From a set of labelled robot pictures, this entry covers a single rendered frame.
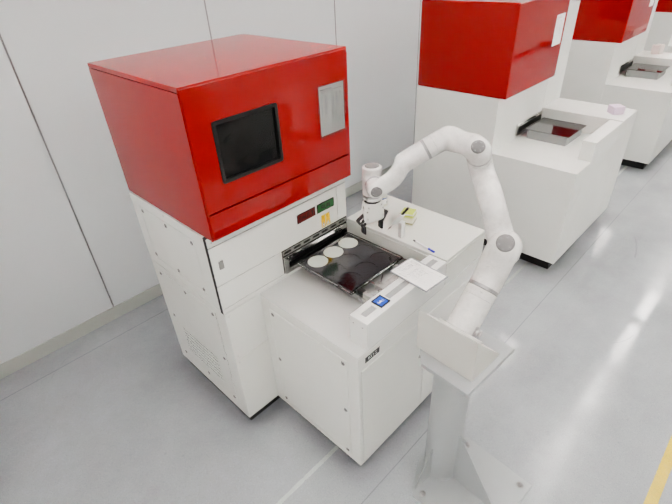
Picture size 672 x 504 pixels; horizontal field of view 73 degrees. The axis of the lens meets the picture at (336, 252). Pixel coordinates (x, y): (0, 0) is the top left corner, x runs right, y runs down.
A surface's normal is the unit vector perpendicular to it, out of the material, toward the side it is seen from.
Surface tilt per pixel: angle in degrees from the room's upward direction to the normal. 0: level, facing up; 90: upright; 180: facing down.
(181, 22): 90
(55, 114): 90
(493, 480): 0
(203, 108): 90
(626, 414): 0
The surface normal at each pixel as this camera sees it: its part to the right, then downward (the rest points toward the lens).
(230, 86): 0.72, 0.36
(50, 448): -0.05, -0.83
